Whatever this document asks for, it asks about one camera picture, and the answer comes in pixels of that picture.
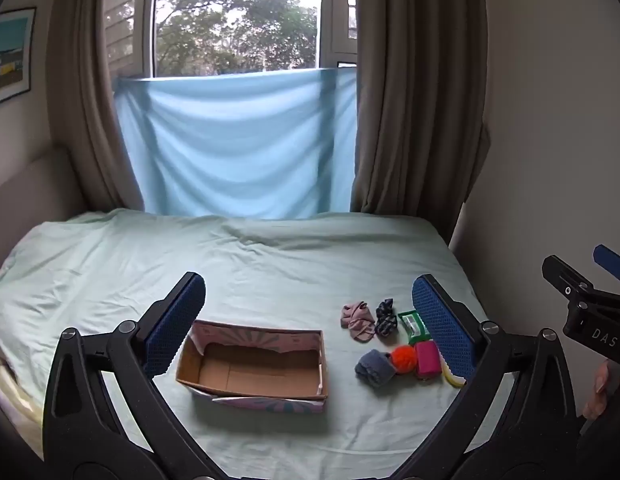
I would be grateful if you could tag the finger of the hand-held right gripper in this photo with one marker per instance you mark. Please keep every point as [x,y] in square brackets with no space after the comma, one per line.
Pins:
[612,262]
[562,275]

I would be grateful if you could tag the green tissue packet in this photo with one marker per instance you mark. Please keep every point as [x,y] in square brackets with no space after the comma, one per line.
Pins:
[414,327]

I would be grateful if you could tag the pink sock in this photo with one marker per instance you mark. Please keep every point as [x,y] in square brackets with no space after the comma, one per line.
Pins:
[357,321]

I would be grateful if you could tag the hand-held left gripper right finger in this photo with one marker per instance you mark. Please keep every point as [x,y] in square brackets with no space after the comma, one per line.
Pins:
[442,327]

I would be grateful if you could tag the person's right hand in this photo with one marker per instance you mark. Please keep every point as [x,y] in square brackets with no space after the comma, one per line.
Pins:
[597,390]

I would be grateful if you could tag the grey sock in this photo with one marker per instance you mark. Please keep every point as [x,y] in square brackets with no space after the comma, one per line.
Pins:
[375,369]

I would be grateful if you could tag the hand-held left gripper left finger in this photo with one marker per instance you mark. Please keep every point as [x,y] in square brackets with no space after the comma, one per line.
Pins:
[172,325]

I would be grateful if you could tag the yellow white round lid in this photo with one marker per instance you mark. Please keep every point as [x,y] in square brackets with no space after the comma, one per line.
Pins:
[452,379]

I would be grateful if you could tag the orange pom-pom ball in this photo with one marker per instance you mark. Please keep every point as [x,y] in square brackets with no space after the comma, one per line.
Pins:
[404,359]

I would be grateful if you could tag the magenta pink block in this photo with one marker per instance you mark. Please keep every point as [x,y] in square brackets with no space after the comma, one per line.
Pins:
[428,360]

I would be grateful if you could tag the window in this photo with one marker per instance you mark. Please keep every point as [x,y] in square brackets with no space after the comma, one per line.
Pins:
[234,15]

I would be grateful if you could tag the dark striped sock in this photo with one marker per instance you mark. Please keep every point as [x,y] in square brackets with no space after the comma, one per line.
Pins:
[386,317]

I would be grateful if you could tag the light blue hanging cloth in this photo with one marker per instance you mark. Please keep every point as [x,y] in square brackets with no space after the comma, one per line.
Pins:
[234,145]

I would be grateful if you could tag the framed wall picture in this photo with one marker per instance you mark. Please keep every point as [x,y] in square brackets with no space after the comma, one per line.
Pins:
[9,55]

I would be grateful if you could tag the beige headboard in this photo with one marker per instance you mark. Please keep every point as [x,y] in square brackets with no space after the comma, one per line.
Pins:
[34,190]

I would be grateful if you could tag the patterned cardboard box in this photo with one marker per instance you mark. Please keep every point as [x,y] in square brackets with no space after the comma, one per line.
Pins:
[250,372]

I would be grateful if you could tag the beige curtain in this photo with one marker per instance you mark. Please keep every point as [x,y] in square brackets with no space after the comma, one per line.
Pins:
[420,85]
[89,85]

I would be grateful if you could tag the pale green bed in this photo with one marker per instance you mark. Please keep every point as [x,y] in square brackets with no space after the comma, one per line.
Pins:
[270,265]

